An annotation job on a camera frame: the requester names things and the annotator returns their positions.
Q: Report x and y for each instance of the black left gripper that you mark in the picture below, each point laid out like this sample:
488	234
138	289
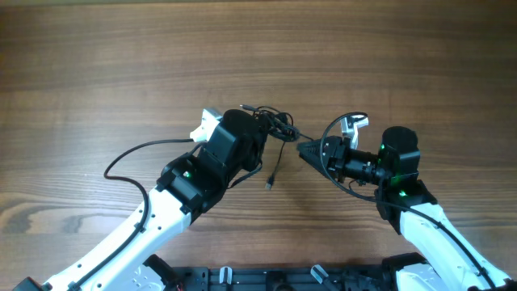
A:
259	141

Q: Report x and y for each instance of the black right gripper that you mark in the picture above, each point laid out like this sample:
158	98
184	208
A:
331	153

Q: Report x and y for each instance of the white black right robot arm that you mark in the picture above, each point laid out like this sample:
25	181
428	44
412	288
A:
444	259

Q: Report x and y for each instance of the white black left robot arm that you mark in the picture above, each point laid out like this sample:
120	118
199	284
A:
187	187

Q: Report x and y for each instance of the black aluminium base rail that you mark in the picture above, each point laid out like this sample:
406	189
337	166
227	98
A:
282	279

